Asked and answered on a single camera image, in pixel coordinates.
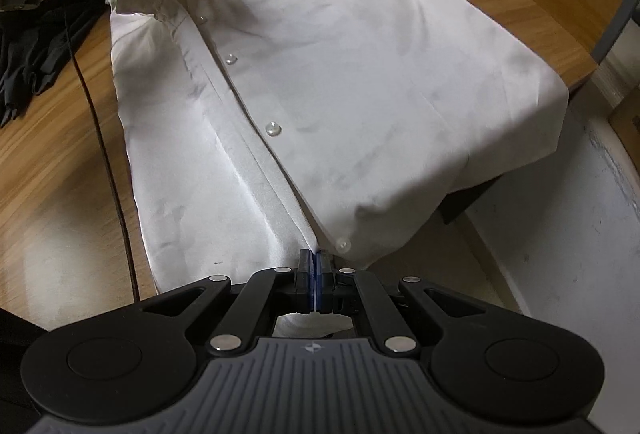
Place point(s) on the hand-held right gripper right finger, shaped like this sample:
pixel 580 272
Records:
pixel 322 284

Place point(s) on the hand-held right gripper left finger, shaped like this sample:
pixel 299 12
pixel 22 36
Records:
pixel 304 284

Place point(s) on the white shirt with black label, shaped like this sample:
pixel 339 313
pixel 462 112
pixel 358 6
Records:
pixel 350 64

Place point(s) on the grey metal post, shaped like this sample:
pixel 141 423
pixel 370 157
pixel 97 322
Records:
pixel 612 24

